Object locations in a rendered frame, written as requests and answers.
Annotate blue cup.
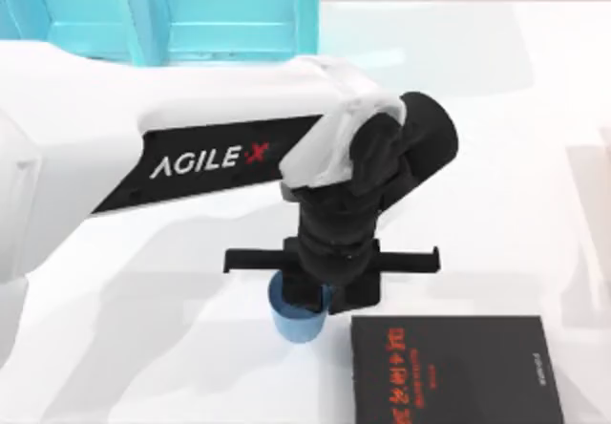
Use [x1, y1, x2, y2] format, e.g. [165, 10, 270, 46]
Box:
[266, 270, 334, 346]

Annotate black book with red lettering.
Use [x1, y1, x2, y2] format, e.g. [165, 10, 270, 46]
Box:
[348, 314, 568, 424]

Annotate light blue rack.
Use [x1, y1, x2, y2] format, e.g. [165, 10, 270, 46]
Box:
[0, 0, 321, 70]

